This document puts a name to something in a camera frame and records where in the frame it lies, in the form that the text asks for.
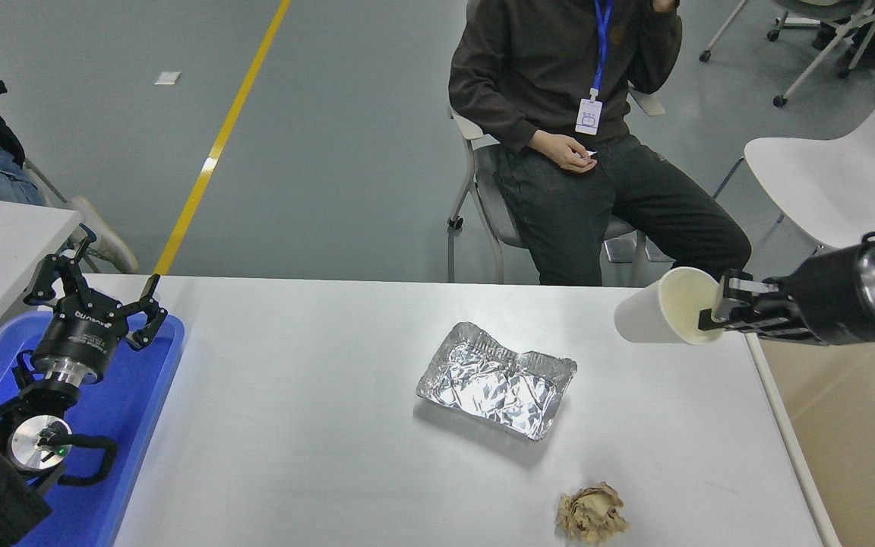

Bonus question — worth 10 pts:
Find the metal floor plate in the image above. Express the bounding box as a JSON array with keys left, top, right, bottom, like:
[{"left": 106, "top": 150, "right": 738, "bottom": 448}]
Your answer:
[{"left": 603, "top": 232, "right": 675, "bottom": 264}]

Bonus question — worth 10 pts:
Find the foil tray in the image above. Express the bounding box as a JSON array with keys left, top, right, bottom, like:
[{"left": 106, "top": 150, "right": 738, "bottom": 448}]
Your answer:
[{"left": 416, "top": 321, "right": 578, "bottom": 442}]

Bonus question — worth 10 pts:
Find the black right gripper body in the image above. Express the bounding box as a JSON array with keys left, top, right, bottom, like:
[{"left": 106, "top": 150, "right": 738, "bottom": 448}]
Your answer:
[{"left": 779, "top": 245, "right": 875, "bottom": 346}]

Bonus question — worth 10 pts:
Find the white rolling chair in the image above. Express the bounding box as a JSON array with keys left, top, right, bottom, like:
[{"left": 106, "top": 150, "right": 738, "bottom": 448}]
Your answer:
[{"left": 700, "top": 0, "right": 875, "bottom": 107}]

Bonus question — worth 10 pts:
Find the grey chair with white armrests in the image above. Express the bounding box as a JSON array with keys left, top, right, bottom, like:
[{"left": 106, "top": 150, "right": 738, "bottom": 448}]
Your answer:
[{"left": 447, "top": 90, "right": 670, "bottom": 286}]

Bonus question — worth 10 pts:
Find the seated person with lanyard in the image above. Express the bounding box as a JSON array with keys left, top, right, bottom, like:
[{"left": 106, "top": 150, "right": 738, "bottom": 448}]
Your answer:
[{"left": 449, "top": 0, "right": 752, "bottom": 286}]

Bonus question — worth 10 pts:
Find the large pale bin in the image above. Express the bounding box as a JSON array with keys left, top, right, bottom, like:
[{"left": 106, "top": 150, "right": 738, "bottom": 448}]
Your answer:
[{"left": 744, "top": 327, "right": 875, "bottom": 547}]

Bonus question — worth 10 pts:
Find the person's right hand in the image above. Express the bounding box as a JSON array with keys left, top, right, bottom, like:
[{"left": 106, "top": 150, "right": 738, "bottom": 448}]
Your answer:
[{"left": 529, "top": 129, "right": 598, "bottom": 175}]

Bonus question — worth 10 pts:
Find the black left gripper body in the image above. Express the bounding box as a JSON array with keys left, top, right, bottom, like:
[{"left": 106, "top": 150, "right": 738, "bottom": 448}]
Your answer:
[{"left": 31, "top": 292, "right": 128, "bottom": 375}]

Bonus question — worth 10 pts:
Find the white shell chair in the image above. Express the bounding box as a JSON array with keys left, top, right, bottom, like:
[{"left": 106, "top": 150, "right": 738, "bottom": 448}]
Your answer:
[{"left": 715, "top": 61, "right": 875, "bottom": 259}]

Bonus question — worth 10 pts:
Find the blue plastic tray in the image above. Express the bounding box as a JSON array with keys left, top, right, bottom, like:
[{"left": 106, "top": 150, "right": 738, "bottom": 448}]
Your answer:
[{"left": 0, "top": 310, "right": 186, "bottom": 547}]

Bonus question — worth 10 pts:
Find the tan paper ball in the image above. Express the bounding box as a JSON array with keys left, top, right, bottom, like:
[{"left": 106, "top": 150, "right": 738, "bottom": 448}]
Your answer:
[{"left": 555, "top": 482, "right": 630, "bottom": 545}]

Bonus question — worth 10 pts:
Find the yellow floor tape line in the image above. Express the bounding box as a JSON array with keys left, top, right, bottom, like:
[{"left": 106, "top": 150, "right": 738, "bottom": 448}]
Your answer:
[{"left": 153, "top": 0, "right": 292, "bottom": 276}]

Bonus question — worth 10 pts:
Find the white paper cup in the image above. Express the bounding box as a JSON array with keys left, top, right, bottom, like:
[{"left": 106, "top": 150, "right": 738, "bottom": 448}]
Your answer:
[{"left": 614, "top": 267, "right": 728, "bottom": 346}]

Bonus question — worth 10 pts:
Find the grey metal chair frame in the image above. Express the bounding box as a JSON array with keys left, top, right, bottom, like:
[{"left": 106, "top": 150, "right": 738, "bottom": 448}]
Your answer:
[{"left": 22, "top": 156, "right": 104, "bottom": 274}]

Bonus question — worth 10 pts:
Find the person in dark trousers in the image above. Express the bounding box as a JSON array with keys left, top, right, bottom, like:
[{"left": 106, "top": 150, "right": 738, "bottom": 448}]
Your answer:
[{"left": 812, "top": 0, "right": 875, "bottom": 77}]

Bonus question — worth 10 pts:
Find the blue lanyard with badge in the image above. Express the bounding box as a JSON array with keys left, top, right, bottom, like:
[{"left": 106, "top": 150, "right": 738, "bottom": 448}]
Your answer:
[{"left": 576, "top": 0, "right": 614, "bottom": 136}]

